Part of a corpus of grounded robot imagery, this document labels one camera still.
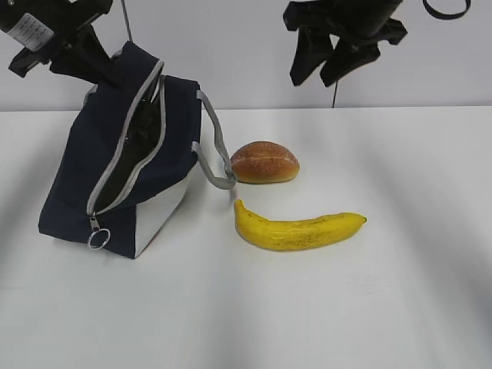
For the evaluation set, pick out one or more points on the yellow banana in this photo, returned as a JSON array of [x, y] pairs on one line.
[[302, 235]]

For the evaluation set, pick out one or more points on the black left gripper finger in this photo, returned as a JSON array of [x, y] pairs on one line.
[[92, 63], [70, 65]]

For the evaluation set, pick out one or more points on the brown bread roll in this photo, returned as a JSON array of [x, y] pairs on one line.
[[264, 162]]

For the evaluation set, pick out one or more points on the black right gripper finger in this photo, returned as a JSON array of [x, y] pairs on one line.
[[313, 49], [345, 59]]

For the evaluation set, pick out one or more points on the navy and white lunch bag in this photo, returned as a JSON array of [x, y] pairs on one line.
[[129, 157]]

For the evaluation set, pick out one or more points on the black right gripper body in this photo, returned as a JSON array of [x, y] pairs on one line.
[[358, 23]]

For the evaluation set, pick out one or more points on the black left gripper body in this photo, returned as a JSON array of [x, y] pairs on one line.
[[46, 29]]

